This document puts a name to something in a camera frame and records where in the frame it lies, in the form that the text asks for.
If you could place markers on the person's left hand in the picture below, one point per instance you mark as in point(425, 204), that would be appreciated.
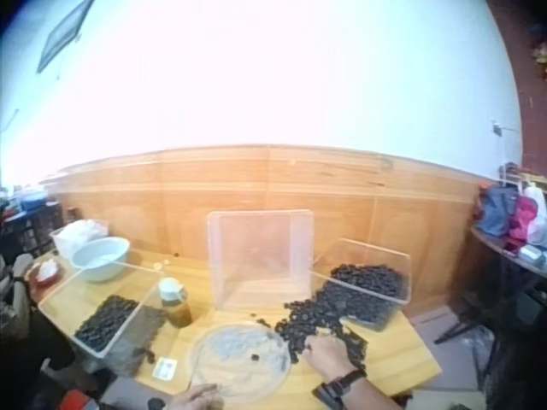
point(198, 399)

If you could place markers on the person's right hand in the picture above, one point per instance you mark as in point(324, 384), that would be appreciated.
point(331, 356)

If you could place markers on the person's left fingers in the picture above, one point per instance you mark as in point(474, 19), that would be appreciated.
point(211, 390)

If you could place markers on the person's right fingers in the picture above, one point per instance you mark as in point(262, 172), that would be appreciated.
point(311, 345)

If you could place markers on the heap of loose black parts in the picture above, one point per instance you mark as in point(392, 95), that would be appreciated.
point(325, 312)

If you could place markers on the clear round dish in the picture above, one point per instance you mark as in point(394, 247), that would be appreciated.
point(239, 356)

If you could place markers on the white card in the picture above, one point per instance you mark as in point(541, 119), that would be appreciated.
point(165, 368)

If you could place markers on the brown bottle with pale cap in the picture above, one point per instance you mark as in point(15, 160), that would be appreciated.
point(176, 305)

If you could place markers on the clear acrylic box tilted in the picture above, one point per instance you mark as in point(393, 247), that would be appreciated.
point(367, 260)

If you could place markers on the clear acrylic box empty upright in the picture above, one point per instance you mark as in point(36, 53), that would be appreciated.
point(258, 256)

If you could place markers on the bed of packed black parts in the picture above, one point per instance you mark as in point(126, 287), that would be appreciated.
point(111, 320)

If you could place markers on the red object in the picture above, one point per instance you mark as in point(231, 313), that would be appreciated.
point(79, 401)

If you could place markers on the black folding stand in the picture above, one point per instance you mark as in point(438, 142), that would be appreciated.
point(461, 329)

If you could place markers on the clear acrylic box long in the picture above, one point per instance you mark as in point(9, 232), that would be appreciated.
point(85, 290)

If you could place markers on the light blue bowl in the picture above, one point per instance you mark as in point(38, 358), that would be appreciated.
point(100, 260)

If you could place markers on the red plate with white cloth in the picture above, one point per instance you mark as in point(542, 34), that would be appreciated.
point(45, 272)

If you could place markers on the white tub with cloths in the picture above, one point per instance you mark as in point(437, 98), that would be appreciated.
point(79, 232)

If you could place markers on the side table with bags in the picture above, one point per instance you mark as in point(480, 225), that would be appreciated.
point(508, 222)

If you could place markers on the dark shelf rack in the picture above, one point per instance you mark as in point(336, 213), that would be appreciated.
point(30, 222)

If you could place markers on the wall socket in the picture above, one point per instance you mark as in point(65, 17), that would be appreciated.
point(496, 128)

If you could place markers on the framed wall picture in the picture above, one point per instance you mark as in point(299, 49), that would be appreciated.
point(62, 36)

